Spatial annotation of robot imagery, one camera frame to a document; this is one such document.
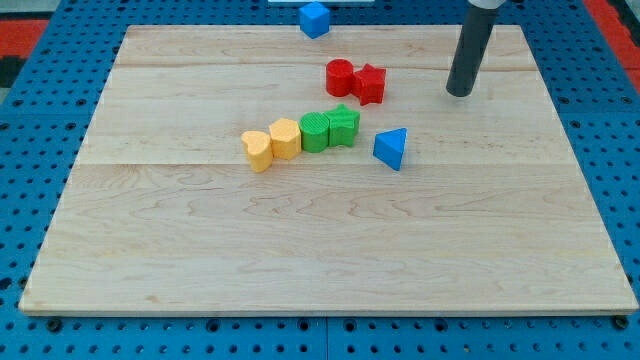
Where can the green star block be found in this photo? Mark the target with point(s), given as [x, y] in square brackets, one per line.
[343, 126]

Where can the red star block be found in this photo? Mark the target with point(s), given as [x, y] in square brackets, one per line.
[369, 84]

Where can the yellow hexagon block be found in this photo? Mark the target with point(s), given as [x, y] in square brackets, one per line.
[285, 139]

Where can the green cylinder block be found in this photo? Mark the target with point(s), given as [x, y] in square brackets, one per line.
[314, 127]

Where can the yellow heart block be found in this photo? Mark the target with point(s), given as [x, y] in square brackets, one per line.
[258, 150]

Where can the blue triangle block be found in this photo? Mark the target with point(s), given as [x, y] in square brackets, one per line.
[389, 147]

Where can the light wooden board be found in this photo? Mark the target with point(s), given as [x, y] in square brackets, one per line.
[162, 216]

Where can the red cylinder block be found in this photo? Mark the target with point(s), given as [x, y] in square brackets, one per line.
[339, 77]

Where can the blue cube block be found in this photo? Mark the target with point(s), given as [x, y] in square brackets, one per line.
[314, 19]

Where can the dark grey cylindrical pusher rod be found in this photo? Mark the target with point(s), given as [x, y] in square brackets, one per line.
[472, 43]

